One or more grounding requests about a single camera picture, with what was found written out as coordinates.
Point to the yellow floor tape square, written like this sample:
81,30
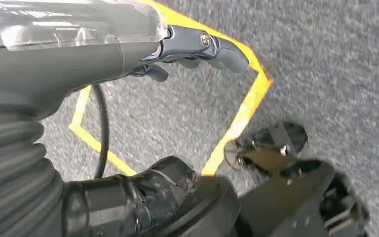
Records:
251,104

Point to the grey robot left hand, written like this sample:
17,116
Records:
62,62

